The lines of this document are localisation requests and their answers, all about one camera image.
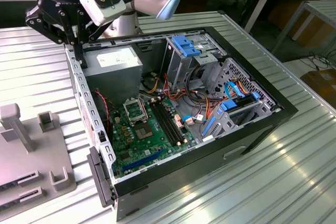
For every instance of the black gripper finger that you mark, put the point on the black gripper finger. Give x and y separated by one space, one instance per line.
44 23
82 37

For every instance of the CPU socket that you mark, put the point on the CPU socket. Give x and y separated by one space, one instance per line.
144 132

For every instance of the grey power supply unit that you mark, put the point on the grey power supply unit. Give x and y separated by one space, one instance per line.
113 85

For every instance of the grey metal drive cage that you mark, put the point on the grey metal drive cage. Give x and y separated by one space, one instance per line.
178 69

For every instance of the blue drive bay latch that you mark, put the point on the blue drive bay latch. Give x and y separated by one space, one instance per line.
183 44

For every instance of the black RAM slot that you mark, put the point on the black RAM slot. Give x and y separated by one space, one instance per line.
173 122
166 123
162 123
169 123

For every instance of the grey parts rack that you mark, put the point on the grey parts rack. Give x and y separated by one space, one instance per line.
39 150

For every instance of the green motherboard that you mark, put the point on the green motherboard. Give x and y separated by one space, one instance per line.
136 153

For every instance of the pale board connector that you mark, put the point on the pale board connector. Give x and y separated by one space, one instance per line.
179 122

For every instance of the white barcode sticker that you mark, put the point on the white barcode sticker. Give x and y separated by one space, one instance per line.
147 152

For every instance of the blue expansion slot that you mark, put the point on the blue expansion slot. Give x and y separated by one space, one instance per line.
144 159

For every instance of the black card retention latch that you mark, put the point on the black card retention latch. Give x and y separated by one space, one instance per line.
98 176

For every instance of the hard disk in blue carrier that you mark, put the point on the hard disk in blue carrier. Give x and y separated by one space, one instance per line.
242 102

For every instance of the black PC case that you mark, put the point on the black PC case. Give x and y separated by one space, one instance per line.
170 190

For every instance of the perforated metal disk bay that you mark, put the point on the perforated metal disk bay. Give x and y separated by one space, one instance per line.
262 90

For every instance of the brown cardboard box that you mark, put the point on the brown cardboard box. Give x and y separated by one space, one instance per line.
315 35
323 82

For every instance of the blue plastic bay rail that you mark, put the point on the blue plastic bay rail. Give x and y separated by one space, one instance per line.
210 125

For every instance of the white metal frame table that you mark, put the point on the white metal frame table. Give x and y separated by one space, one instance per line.
323 11

